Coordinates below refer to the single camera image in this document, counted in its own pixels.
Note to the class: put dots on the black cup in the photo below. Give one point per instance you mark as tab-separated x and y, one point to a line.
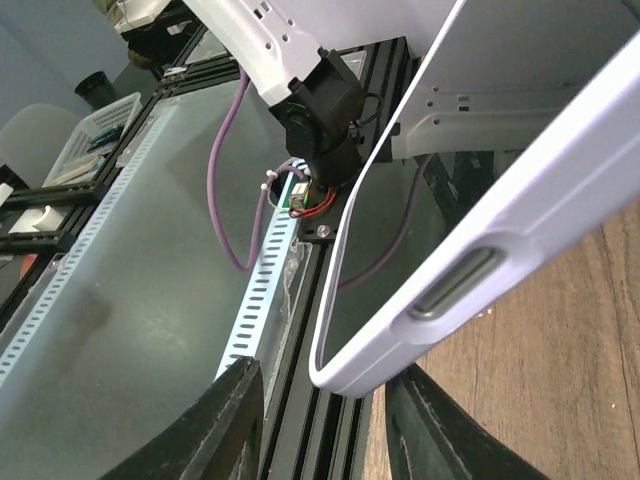
96	90

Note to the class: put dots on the light blue slotted cable duct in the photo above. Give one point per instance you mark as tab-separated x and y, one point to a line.
147	293

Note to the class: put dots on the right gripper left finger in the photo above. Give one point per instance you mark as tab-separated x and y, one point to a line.
218	437

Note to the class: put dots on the white plastic basket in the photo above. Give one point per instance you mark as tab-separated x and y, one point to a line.
122	112

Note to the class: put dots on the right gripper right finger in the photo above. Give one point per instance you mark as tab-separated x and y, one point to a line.
429	436

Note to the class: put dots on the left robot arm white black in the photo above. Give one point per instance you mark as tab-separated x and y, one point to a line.
322	68

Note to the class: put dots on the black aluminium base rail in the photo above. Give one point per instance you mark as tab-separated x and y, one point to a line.
311	433

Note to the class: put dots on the phone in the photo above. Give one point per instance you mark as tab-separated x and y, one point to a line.
537	102

